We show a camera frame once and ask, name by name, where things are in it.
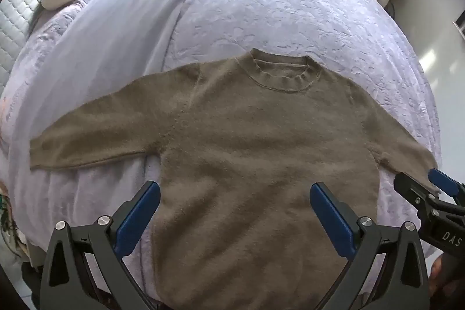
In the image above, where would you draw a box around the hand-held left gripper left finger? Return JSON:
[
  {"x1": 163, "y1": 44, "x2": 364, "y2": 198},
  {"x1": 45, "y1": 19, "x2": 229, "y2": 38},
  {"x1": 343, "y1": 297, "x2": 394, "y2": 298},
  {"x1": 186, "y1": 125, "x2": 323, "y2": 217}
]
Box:
[{"x1": 39, "y1": 180, "x2": 161, "y2": 310}]

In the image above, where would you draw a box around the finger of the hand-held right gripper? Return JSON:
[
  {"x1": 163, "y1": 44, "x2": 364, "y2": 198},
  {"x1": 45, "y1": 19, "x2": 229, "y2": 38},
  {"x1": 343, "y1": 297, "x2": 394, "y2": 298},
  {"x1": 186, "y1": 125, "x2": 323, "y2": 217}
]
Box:
[
  {"x1": 428, "y1": 168, "x2": 465, "y2": 205},
  {"x1": 394, "y1": 173, "x2": 440, "y2": 209}
]

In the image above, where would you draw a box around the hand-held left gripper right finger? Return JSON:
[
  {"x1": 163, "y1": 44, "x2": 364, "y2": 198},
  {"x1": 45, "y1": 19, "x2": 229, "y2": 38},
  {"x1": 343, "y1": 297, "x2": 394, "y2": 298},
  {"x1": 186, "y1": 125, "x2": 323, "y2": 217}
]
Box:
[{"x1": 310, "y1": 181, "x2": 431, "y2": 310}]

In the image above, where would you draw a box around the olive brown knit sweater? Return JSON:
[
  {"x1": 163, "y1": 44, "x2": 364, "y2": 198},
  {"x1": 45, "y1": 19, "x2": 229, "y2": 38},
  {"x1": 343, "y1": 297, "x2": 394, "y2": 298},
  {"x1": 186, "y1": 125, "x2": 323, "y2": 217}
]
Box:
[{"x1": 29, "y1": 49, "x2": 439, "y2": 310}]

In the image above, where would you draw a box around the person's right hand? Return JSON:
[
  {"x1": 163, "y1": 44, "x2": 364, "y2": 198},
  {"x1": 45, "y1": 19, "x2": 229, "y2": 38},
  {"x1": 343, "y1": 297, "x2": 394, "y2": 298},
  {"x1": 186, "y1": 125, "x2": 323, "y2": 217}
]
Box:
[{"x1": 429, "y1": 254, "x2": 465, "y2": 296}]

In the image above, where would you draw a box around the bedside clutter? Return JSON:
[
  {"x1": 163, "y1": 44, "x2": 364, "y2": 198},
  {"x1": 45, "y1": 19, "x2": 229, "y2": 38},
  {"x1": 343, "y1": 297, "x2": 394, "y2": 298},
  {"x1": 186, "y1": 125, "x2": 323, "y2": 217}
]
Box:
[{"x1": 0, "y1": 183, "x2": 31, "y2": 260}]

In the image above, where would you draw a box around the white fleece blanket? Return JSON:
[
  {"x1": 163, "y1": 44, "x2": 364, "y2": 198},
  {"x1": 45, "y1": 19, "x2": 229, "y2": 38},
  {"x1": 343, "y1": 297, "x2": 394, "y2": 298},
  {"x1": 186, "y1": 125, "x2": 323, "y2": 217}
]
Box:
[{"x1": 7, "y1": 0, "x2": 211, "y2": 209}]

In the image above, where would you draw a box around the lavender embossed bed cover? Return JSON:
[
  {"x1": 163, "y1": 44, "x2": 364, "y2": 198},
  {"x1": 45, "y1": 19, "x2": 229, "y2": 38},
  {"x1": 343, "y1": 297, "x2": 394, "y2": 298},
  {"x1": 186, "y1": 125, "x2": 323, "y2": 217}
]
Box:
[{"x1": 0, "y1": 0, "x2": 442, "y2": 300}]

